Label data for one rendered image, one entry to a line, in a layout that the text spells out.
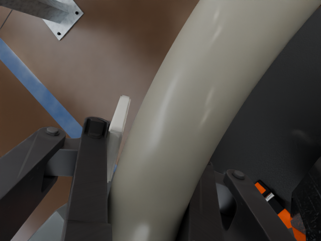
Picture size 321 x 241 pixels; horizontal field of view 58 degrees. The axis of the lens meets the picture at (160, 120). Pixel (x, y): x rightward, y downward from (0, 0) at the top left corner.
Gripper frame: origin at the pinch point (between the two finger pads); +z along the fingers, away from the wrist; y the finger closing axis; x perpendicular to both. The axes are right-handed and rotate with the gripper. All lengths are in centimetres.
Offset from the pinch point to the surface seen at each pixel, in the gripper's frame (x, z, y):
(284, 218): -56, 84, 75
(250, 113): -20, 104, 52
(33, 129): -70, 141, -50
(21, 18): -13, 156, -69
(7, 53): -34, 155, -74
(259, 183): -48, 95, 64
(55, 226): -45, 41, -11
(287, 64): 5, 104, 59
